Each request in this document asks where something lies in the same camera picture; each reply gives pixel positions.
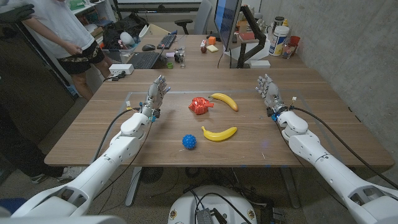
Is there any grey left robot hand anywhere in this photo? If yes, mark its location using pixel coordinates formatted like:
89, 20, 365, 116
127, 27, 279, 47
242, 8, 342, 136
144, 75, 171, 111

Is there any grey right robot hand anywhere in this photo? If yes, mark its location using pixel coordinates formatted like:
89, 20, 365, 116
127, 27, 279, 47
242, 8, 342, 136
255, 73, 285, 110

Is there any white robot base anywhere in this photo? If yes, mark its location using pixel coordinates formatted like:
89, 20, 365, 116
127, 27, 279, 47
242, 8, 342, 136
167, 185, 258, 224

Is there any brown-tipped yellow toy banana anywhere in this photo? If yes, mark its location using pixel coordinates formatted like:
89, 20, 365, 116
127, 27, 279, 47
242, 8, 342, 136
208, 93, 239, 113

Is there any red crumpled toy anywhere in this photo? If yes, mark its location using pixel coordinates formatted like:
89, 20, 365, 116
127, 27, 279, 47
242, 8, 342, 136
188, 96, 215, 115

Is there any blue spiky stress ball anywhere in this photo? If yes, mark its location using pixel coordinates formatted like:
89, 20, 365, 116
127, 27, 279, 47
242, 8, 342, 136
182, 134, 197, 150

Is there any strongly curved yellow toy banana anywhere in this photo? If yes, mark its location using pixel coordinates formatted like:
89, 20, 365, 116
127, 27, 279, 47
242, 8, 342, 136
201, 126, 238, 142

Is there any white flat box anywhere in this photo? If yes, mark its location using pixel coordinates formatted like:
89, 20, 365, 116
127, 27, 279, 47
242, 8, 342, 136
249, 60, 271, 69

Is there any black laptop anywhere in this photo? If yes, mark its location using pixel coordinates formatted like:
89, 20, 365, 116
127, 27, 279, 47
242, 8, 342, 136
127, 46, 165, 70

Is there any white power strip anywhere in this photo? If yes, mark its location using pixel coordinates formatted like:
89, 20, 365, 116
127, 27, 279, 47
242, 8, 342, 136
108, 63, 135, 77

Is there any clear cup with items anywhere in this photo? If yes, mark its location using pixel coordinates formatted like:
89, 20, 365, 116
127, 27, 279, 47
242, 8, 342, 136
282, 42, 296, 60

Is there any white canister with blue label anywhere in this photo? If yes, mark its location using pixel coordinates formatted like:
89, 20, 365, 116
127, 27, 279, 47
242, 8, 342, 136
269, 26, 290, 57

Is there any black keyboard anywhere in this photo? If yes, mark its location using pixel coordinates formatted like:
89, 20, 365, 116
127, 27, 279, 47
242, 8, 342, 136
156, 33, 177, 50

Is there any bottle with black lid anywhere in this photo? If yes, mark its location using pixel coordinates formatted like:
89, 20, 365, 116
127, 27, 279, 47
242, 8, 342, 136
272, 16, 285, 32

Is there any black backpack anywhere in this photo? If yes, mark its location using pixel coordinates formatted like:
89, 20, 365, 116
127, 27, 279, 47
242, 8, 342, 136
102, 12, 149, 50

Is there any computer monitor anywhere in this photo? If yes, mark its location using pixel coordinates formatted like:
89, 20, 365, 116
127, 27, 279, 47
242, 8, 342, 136
213, 0, 243, 52

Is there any grey office chair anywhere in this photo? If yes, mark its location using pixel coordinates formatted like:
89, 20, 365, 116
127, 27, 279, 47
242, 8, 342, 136
174, 0, 213, 35

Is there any grey table leg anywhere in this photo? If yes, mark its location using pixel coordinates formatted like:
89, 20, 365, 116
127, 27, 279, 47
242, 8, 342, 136
279, 167, 301, 209
124, 167, 143, 207

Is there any white sneaker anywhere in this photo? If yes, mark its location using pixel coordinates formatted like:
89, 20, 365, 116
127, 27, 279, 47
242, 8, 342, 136
57, 166, 83, 183

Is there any person in white shirt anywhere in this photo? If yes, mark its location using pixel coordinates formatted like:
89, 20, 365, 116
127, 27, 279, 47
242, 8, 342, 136
18, 0, 114, 100

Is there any dark cabinet panel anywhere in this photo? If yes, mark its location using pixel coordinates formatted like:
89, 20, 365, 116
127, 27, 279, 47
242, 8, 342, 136
0, 23, 77, 144

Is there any white robot torso edge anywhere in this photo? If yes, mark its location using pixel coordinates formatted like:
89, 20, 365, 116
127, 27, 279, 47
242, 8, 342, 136
0, 215, 127, 224

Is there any black glove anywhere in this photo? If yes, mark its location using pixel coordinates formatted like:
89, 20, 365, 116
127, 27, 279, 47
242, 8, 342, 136
0, 3, 35, 25

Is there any blue floor mat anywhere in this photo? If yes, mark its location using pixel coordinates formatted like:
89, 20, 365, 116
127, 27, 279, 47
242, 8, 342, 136
0, 197, 28, 215

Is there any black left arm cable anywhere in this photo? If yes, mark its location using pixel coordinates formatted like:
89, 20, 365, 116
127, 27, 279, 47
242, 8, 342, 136
92, 107, 141, 163

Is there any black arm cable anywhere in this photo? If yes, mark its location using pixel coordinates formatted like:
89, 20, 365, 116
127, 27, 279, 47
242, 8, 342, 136
290, 105, 398, 190
92, 107, 141, 163

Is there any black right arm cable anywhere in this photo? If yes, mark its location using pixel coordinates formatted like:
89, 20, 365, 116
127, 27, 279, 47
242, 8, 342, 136
290, 105, 398, 190

